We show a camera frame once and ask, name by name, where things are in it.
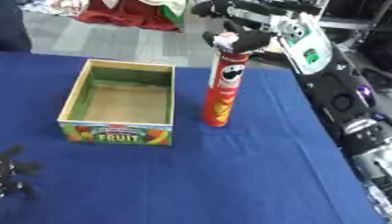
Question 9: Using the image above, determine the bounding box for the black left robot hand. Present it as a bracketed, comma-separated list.
[0, 144, 45, 200]

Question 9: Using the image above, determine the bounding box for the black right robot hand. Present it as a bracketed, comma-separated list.
[191, 0, 291, 54]

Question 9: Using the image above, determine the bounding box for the red chip can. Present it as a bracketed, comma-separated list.
[200, 31, 253, 128]

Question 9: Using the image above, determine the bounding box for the cardboard box with green inside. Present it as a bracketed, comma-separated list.
[56, 58, 178, 147]

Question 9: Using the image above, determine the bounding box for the red cloth pile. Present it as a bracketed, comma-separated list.
[73, 0, 187, 32]

